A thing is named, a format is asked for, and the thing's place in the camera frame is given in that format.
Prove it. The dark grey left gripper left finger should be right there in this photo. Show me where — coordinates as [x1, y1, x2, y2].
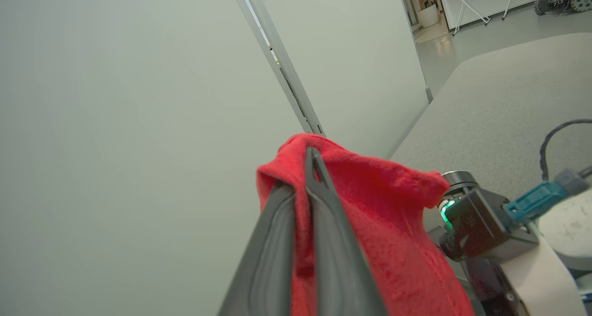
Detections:
[217, 182, 297, 316]

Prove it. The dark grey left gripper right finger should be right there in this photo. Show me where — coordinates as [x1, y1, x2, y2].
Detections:
[304, 147, 387, 316]

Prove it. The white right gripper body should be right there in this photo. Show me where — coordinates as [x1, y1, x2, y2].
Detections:
[428, 170, 588, 316]

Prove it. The red basketball jersey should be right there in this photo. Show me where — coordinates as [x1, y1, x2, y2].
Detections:
[256, 133, 477, 316]

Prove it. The potted plant in white pot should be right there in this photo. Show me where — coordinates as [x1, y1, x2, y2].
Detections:
[412, 0, 440, 28]

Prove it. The teal cable connector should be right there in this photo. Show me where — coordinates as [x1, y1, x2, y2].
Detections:
[504, 119, 592, 224]

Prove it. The dark right wrist camera box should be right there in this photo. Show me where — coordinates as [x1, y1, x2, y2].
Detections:
[446, 189, 539, 261]

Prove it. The grey aluminium partition post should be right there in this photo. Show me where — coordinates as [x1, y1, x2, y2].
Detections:
[228, 0, 327, 137]

